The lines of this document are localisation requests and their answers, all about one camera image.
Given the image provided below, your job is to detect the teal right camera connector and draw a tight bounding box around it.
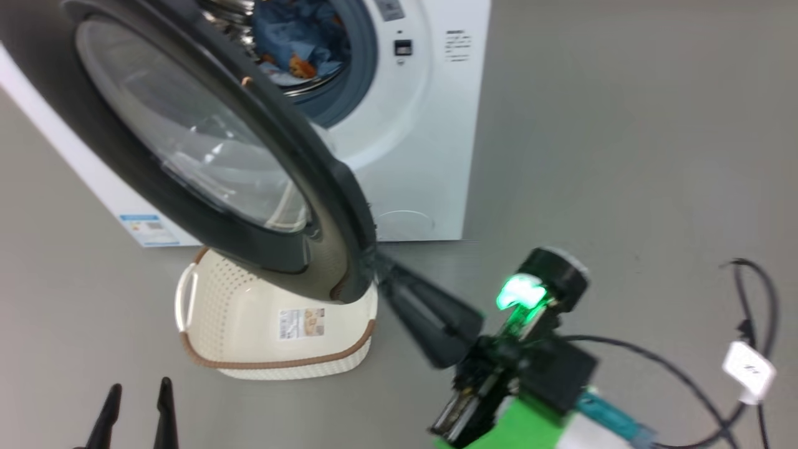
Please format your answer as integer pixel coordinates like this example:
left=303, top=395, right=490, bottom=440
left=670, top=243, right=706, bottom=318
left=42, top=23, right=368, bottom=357
left=577, top=389, right=656, bottom=447

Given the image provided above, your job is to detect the cream and blue cartoon shirt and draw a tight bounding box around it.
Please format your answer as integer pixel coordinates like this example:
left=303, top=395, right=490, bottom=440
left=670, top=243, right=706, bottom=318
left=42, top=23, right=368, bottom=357
left=261, top=53, right=342, bottom=87

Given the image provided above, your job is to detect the paper basket label sticker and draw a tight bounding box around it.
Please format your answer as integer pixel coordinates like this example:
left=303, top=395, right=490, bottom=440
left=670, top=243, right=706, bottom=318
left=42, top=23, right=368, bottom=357
left=278, top=307, right=326, bottom=341

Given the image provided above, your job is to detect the round washer filter cover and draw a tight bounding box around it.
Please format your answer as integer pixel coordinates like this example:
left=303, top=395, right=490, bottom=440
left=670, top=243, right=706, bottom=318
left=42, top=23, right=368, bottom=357
left=374, top=210, right=436, bottom=241

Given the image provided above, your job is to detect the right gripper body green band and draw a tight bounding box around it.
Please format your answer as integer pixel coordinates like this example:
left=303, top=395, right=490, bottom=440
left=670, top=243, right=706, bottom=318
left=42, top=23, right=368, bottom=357
left=429, top=337, right=563, bottom=449

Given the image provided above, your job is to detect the blue cartoon print garment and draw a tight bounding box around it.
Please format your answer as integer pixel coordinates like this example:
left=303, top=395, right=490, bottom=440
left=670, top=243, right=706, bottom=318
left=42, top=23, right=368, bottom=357
left=252, top=0, right=350, bottom=70

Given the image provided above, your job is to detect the blue energy label sticker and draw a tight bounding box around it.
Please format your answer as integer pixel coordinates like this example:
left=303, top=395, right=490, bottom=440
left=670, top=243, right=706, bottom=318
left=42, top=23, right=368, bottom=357
left=119, top=213, right=182, bottom=248

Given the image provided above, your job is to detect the grey warning sticker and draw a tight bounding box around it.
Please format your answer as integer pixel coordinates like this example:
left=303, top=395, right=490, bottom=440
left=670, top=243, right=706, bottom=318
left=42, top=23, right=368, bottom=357
left=374, top=0, right=406, bottom=23

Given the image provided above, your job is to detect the cream perforated laundry basket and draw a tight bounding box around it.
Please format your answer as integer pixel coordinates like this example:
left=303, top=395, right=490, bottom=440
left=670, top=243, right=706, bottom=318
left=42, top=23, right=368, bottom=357
left=175, top=246, right=379, bottom=381

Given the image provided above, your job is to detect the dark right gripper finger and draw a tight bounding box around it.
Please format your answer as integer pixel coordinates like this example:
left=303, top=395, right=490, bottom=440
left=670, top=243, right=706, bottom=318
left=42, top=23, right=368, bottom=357
left=374, top=252, right=485, bottom=370

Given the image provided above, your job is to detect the white cable tag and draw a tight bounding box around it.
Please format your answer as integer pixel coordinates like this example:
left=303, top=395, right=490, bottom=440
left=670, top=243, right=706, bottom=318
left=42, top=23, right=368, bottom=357
left=721, top=340, right=777, bottom=405

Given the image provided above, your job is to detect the white front-load washing machine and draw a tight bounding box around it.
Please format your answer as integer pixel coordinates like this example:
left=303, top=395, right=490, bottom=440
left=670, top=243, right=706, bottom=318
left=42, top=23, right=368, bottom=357
left=0, top=0, right=492, bottom=249

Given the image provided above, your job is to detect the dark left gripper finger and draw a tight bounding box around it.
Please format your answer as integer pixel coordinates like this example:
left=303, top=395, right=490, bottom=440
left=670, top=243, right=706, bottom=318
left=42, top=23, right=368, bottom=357
left=84, top=384, right=123, bottom=449
left=153, top=377, right=180, bottom=449

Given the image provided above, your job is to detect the black glass washing machine door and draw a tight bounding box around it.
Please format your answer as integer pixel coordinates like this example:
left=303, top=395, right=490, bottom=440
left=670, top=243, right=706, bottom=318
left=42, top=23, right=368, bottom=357
left=61, top=0, right=378, bottom=305

